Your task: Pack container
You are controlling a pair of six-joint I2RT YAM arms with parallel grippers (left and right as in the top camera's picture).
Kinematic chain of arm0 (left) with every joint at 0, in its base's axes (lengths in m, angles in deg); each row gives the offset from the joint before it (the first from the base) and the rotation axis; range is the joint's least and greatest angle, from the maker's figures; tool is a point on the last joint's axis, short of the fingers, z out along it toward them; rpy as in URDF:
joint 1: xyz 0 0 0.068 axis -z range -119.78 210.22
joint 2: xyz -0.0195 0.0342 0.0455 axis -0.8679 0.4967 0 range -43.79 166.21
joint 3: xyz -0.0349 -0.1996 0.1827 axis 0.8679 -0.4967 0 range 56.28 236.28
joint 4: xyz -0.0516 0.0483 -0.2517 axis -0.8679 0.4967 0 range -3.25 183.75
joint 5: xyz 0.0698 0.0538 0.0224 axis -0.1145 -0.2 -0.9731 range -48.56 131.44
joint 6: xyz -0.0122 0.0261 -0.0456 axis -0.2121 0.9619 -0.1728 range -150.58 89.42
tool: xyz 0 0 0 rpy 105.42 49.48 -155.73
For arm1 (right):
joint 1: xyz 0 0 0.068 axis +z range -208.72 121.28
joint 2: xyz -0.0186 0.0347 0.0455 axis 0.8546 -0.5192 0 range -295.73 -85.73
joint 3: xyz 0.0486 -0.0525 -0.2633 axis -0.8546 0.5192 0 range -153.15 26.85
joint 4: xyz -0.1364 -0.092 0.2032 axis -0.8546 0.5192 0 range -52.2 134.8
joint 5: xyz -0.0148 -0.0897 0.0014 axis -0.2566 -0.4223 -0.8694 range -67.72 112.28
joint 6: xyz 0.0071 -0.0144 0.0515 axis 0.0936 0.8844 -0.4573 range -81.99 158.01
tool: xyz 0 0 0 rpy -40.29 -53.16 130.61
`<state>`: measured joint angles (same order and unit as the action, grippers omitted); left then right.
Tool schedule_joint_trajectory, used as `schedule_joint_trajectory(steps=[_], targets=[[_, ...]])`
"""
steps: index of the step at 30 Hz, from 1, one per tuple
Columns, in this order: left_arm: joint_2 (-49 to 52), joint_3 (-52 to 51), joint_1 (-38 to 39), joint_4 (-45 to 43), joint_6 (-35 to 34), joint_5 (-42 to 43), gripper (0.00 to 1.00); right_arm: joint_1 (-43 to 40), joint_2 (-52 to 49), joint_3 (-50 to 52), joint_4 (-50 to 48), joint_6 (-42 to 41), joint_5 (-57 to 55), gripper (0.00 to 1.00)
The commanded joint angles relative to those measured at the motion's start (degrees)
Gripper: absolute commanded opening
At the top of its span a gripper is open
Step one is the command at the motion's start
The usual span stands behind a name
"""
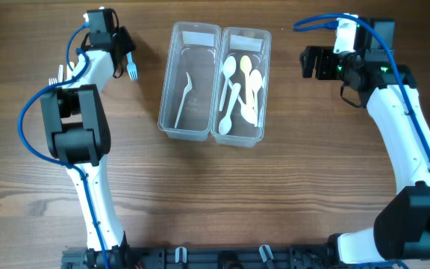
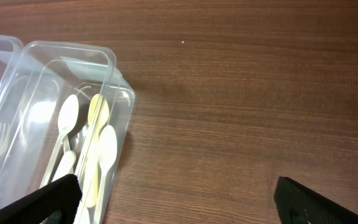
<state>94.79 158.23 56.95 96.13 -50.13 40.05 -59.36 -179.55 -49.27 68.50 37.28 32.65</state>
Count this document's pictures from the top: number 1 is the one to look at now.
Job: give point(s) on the right clear plastic container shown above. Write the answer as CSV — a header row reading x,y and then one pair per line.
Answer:
x,y
237,42

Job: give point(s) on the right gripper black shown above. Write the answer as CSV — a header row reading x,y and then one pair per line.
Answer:
x,y
324,54

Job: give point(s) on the left clear plastic container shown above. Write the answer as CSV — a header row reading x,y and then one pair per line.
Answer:
x,y
192,62

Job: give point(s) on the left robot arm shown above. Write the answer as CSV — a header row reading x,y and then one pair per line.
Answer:
x,y
78,136

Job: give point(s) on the clear plastic container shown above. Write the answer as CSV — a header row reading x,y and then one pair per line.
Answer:
x,y
192,62
237,42

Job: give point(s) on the white fork diagonal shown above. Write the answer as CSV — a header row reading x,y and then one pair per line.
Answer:
x,y
188,87

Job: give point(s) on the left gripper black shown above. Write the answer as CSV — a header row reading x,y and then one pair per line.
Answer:
x,y
131,45

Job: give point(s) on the white plastic spoon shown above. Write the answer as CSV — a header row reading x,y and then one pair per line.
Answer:
x,y
225,123
247,112
256,82
228,69

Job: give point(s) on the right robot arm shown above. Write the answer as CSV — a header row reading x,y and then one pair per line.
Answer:
x,y
362,59

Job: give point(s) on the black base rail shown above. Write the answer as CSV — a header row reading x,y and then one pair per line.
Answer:
x,y
264,256

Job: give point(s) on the yellow plastic spoon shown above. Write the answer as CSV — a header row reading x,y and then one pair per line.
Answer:
x,y
246,68

